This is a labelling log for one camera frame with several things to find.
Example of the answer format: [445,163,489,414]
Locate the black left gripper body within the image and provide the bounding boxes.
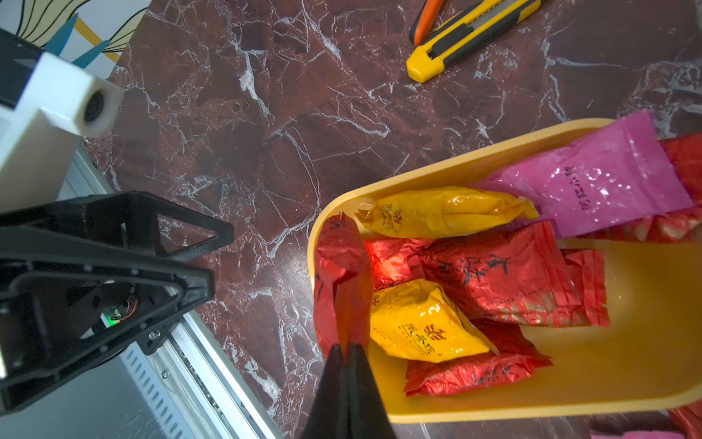
[1,226,214,414]

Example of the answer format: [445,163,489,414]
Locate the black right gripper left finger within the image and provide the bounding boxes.
[302,345,349,439]

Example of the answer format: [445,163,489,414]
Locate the red tea bag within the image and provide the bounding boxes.
[314,213,373,358]
[404,319,553,397]
[668,401,702,439]
[365,221,610,327]

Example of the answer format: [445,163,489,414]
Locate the long pink tea bag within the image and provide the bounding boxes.
[590,430,686,439]

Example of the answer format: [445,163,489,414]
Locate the red tea bag in tray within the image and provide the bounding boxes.
[365,221,610,327]

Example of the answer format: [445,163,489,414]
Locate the yellow plastic tray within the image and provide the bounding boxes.
[307,119,701,423]

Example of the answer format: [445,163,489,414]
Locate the crumpled red tea bag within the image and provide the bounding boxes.
[404,319,553,397]

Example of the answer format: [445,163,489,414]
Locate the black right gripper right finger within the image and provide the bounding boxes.
[347,344,396,439]

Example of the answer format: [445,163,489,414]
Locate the small pink tea bag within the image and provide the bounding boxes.
[477,110,695,238]

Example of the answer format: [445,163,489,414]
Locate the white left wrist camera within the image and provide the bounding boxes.
[1,54,124,212]

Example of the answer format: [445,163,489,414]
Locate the orange yellow tea bag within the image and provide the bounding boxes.
[370,279,499,363]

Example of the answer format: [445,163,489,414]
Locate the orange handled pliers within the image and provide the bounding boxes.
[409,0,444,46]

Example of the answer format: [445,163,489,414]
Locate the yellow black utility knife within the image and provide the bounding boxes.
[406,0,542,83]

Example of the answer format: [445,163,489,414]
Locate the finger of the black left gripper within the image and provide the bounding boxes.
[1,191,234,263]

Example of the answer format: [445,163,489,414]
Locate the aluminium front rail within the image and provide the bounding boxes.
[120,311,282,438]

